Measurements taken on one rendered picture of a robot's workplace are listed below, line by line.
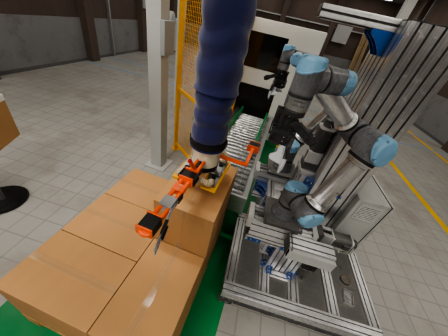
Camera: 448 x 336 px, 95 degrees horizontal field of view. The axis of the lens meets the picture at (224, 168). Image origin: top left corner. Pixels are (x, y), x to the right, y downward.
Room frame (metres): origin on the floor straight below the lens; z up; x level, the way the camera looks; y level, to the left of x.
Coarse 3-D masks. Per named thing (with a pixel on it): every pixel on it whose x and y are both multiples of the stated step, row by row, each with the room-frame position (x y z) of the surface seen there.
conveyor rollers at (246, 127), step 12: (240, 120) 3.31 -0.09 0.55; (252, 120) 3.44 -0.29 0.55; (228, 132) 2.77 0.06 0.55; (240, 132) 2.91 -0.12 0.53; (252, 132) 2.97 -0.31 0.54; (228, 144) 2.48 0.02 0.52; (240, 144) 2.54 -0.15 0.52; (240, 156) 2.19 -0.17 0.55; (252, 156) 2.26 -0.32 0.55; (240, 168) 1.99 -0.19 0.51; (240, 180) 1.72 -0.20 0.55; (240, 192) 1.54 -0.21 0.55
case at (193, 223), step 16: (224, 176) 1.23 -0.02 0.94; (160, 192) 0.92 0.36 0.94; (192, 192) 0.98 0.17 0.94; (208, 192) 1.02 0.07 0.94; (224, 192) 1.05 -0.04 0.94; (176, 208) 0.82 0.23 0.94; (192, 208) 0.85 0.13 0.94; (208, 208) 0.88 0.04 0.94; (224, 208) 1.14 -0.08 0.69; (176, 224) 0.82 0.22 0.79; (192, 224) 0.80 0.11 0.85; (208, 224) 0.79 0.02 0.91; (176, 240) 0.82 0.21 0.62; (192, 240) 0.80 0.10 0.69; (208, 240) 0.78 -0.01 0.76
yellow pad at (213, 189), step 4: (220, 160) 1.24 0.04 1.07; (220, 164) 1.14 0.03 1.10; (224, 164) 1.19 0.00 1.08; (228, 164) 1.21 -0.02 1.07; (224, 168) 1.14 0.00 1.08; (228, 168) 1.17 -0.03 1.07; (224, 172) 1.11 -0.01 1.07; (208, 176) 1.03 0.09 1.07; (212, 176) 1.00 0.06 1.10; (216, 176) 1.04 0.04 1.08; (220, 176) 1.05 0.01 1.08; (216, 180) 1.00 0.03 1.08; (220, 180) 1.01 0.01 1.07; (216, 184) 0.96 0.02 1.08; (204, 188) 0.92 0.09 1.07; (208, 188) 0.92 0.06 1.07; (212, 188) 0.92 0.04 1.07; (216, 188) 0.93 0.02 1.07; (212, 192) 0.91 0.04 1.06
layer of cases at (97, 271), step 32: (128, 192) 1.21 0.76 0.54; (96, 224) 0.85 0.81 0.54; (128, 224) 0.91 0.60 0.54; (32, 256) 0.54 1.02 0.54; (64, 256) 0.59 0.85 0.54; (96, 256) 0.63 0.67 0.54; (128, 256) 0.67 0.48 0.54; (160, 256) 0.72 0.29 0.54; (192, 256) 0.77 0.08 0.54; (0, 288) 0.36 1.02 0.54; (32, 288) 0.39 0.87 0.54; (64, 288) 0.42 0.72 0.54; (96, 288) 0.46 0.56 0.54; (128, 288) 0.49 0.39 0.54; (160, 288) 0.53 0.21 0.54; (192, 288) 0.58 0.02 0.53; (64, 320) 0.29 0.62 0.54; (96, 320) 0.32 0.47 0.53; (128, 320) 0.35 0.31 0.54; (160, 320) 0.38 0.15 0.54
